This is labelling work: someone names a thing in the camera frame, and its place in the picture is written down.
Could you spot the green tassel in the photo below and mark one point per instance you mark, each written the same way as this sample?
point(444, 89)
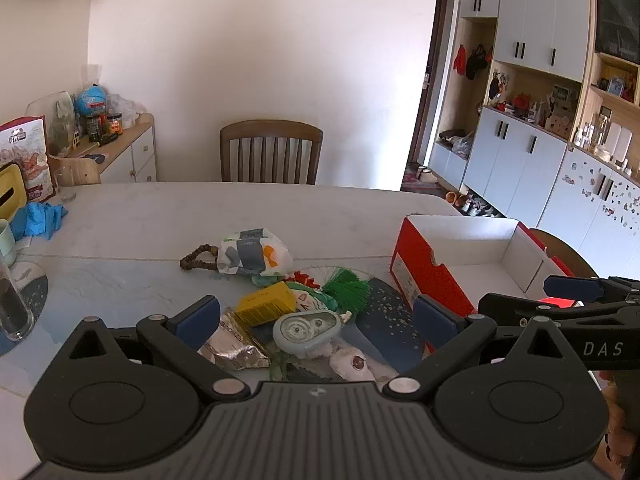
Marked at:
point(347, 290)

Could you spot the black hanging bag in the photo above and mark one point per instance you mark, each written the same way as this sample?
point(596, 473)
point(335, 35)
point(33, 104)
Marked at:
point(477, 62)

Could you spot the blue globe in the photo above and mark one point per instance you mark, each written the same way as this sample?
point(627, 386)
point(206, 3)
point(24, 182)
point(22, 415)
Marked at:
point(91, 100)

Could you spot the red shoe box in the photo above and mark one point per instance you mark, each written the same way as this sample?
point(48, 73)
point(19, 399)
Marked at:
point(425, 265)

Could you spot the white plastic wrap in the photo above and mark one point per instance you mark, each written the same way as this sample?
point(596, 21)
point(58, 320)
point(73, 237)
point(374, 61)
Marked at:
point(352, 365)

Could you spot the tall clear glass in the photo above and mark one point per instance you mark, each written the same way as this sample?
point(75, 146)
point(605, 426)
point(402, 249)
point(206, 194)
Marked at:
point(12, 310)

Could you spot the pale green mug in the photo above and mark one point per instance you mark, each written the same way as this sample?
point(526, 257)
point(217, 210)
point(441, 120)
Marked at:
point(6, 242)

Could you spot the brown wooden curved-back chair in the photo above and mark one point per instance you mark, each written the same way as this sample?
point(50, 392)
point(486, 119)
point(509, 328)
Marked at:
point(570, 257)

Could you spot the orange label jar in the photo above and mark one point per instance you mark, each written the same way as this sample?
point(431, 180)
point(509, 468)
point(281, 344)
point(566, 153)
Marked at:
point(115, 124)

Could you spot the patterned red rug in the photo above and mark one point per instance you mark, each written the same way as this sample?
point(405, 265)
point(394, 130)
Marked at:
point(417, 185)

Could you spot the dark brown door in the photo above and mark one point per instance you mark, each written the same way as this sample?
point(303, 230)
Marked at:
point(437, 85)

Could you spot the light wooden box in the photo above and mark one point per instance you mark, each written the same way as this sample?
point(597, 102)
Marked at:
point(82, 170)

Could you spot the silver foil packet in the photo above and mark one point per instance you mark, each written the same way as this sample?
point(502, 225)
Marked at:
point(232, 345)

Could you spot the clear plastic container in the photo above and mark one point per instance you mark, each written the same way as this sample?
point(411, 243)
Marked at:
point(55, 120)

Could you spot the red hanging bag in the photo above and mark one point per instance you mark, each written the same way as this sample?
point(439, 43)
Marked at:
point(460, 60)

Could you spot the grey-green correction tape dispenser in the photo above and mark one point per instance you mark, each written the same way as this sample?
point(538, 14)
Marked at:
point(305, 330)

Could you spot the yellow tissue box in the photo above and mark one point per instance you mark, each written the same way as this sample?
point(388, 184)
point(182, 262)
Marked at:
point(10, 185)

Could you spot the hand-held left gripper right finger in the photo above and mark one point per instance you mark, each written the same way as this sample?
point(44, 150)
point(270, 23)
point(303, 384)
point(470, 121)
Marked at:
point(435, 322)

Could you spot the dark wooden slatted chair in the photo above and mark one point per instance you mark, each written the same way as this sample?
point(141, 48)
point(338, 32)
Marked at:
point(270, 130)

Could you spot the white slippers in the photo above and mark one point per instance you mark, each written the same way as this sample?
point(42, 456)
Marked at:
point(426, 174)

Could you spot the printed table mat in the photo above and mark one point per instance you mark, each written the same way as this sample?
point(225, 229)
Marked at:
point(125, 285)

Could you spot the clear plastic bag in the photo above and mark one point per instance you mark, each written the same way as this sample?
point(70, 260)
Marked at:
point(127, 107)

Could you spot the person's right hand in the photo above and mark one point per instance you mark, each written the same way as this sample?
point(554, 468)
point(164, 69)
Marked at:
point(615, 422)

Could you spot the dark crinkled packet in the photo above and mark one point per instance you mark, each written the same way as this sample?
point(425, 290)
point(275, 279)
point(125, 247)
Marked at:
point(262, 334)

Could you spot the white paper napkin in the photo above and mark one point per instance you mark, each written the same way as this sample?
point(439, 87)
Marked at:
point(23, 243)

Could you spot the red and white snack bag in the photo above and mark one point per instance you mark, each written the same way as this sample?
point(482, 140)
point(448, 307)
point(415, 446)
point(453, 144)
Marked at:
point(27, 155)

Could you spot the teal soft item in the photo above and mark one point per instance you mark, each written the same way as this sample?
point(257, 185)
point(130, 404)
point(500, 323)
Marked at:
point(325, 302)

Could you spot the row of shoes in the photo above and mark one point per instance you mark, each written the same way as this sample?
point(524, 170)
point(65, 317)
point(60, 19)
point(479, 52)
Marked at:
point(472, 205)

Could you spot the white wall cabinet unit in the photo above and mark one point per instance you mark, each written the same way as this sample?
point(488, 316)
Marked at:
point(525, 160)

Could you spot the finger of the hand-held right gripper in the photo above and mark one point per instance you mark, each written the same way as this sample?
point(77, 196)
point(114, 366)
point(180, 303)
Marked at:
point(570, 287)
point(505, 307)

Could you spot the white grey snack packet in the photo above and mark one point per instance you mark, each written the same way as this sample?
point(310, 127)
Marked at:
point(250, 252)

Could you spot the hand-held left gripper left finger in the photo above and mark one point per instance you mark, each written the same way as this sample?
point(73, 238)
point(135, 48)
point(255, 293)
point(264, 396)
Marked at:
point(200, 317)

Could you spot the blue cloth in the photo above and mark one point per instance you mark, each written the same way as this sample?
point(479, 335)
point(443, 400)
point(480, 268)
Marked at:
point(42, 220)

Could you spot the yellow cardboard box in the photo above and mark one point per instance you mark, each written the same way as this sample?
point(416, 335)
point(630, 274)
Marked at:
point(265, 305)

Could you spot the dark framed panel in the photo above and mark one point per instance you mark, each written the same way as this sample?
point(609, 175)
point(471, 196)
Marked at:
point(620, 25)

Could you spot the short drinking glass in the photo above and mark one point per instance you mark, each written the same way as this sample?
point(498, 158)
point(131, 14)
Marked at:
point(66, 185)

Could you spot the white wooden sideboard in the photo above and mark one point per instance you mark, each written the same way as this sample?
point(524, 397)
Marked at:
point(142, 150)

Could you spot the dark glass jar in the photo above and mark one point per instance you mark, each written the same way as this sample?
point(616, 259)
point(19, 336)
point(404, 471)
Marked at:
point(93, 129)

